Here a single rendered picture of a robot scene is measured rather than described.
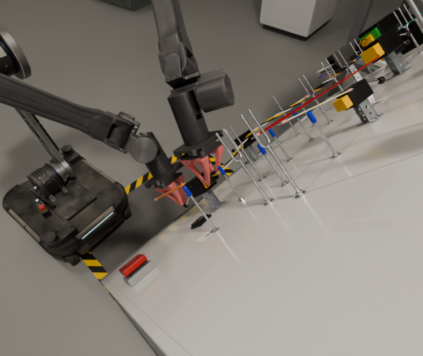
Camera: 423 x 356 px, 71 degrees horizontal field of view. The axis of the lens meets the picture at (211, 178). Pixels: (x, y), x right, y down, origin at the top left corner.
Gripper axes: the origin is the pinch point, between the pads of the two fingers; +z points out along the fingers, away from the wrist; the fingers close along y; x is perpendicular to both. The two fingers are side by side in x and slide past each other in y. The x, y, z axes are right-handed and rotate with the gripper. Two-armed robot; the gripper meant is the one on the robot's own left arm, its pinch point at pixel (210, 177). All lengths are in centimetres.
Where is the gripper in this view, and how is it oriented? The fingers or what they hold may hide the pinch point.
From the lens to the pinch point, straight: 66.4
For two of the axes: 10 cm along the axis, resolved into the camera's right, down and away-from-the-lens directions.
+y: 5.9, -4.9, 6.4
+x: -7.4, -0.2, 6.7
